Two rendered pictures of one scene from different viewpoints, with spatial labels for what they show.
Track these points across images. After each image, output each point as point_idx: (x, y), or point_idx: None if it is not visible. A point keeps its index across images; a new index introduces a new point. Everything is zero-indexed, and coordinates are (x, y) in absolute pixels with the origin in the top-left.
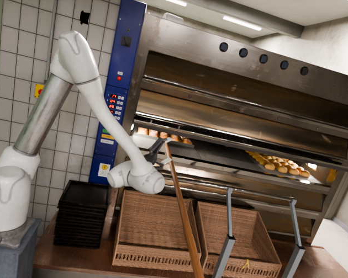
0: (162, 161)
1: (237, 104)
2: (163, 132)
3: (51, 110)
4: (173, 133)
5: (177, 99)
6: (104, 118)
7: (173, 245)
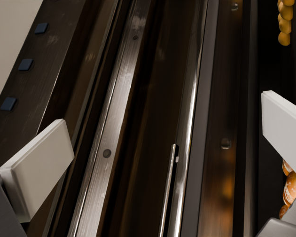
0: None
1: (126, 36)
2: (197, 223)
3: None
4: (197, 176)
5: (120, 189)
6: None
7: None
